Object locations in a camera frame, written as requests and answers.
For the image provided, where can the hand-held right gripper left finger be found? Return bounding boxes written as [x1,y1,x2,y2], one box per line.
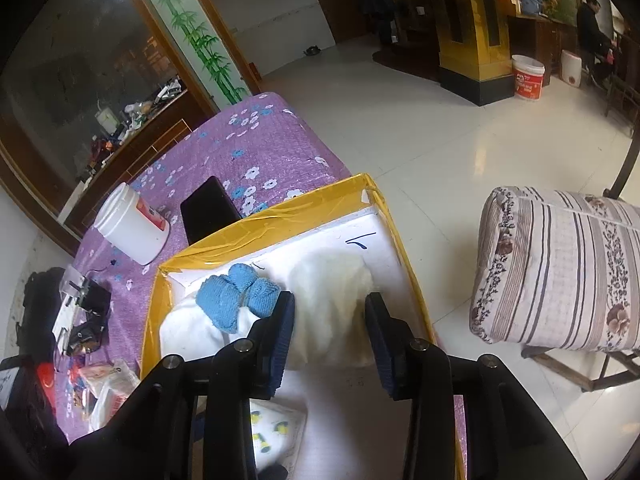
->
[65,291,301,480]

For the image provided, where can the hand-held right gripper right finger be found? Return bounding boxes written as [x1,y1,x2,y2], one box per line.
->
[364,292,588,480]

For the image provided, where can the white fluffy cloth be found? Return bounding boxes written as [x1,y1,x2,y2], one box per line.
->
[285,249,376,371]

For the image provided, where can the yellow taped foam box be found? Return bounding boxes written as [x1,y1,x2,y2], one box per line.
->
[139,172,468,480]

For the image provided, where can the blue knitted cloth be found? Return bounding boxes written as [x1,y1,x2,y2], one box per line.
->
[195,263,283,333]

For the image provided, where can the white patterned cloth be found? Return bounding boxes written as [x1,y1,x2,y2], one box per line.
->
[247,400,308,471]

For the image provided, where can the black smartphone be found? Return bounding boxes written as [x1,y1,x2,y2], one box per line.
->
[180,176,243,246]

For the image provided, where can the white tissue packet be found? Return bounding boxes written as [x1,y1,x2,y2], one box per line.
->
[80,360,141,431]

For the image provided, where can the striped floral cushion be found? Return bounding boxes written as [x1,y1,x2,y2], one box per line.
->
[470,186,640,352]

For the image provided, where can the wooden chair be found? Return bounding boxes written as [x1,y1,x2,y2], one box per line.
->
[522,125,640,393]

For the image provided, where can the white plastic jar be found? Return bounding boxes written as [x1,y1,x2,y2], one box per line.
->
[94,182,171,266]

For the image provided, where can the black electronic device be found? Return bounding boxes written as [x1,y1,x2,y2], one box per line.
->
[75,285,112,318]

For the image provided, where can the purple floral tablecloth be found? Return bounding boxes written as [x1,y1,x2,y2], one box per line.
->
[50,91,353,441]

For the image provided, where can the red snack packet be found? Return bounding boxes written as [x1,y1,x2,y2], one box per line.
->
[37,362,66,387]

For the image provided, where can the black pouch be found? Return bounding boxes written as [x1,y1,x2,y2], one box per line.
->
[15,270,66,351]

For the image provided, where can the white red bucket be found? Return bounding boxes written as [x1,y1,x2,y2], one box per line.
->
[511,54,546,102]

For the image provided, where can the bamboo print panel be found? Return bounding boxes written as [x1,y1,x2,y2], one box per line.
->
[127,0,251,106]

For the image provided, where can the golden pillar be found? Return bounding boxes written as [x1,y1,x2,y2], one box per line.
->
[434,0,516,107]

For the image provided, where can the dark standing figure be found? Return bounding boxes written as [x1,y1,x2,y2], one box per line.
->
[357,0,396,46]

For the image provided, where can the wooden sideboard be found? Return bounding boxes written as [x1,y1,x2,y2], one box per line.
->
[500,0,566,86]

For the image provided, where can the wooden glass cabinet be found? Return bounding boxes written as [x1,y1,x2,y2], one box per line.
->
[0,0,216,256]

